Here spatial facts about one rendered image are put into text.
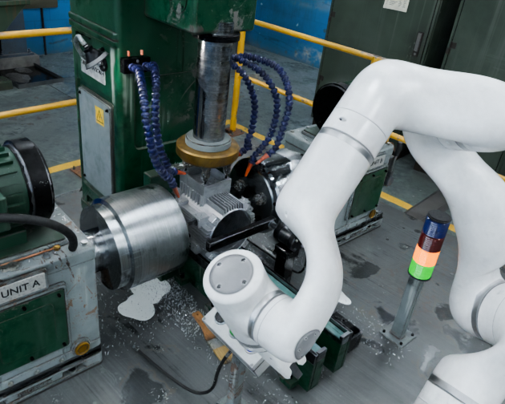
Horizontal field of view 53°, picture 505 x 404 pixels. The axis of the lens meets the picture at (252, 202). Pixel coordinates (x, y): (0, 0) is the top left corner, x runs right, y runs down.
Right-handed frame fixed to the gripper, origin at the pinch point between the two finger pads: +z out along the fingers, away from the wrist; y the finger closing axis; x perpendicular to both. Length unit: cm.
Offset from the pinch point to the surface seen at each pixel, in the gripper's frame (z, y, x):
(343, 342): 37.5, 9.4, -19.7
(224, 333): 8.8, 18.7, 2.3
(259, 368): 11.0, 8.5, 2.1
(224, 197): 19, 57, -26
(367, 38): 173, 227, -280
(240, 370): 19.9, 15.7, 4.5
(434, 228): 24, 6, -54
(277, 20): 297, 504, -401
